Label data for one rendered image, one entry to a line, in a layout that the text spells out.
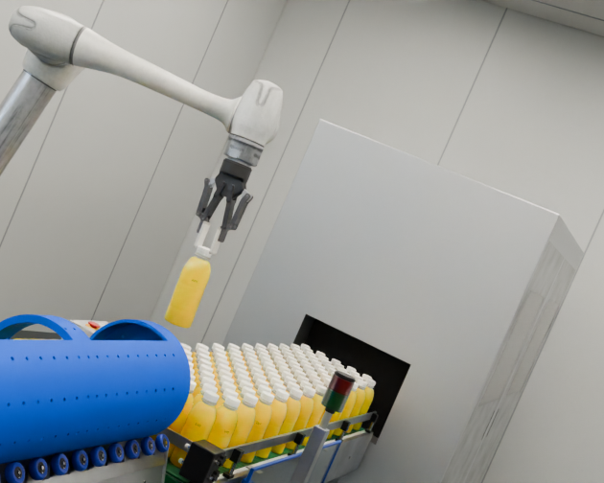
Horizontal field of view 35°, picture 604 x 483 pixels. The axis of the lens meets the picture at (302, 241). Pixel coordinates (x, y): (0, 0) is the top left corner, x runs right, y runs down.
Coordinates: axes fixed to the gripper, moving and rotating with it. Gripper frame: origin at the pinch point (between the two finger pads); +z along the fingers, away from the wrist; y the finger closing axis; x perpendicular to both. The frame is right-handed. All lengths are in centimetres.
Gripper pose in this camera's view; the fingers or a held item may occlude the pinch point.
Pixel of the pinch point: (209, 239)
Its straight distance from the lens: 241.3
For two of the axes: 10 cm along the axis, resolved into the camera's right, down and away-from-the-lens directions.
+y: 8.7, 3.4, -3.6
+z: -3.6, 9.3, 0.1
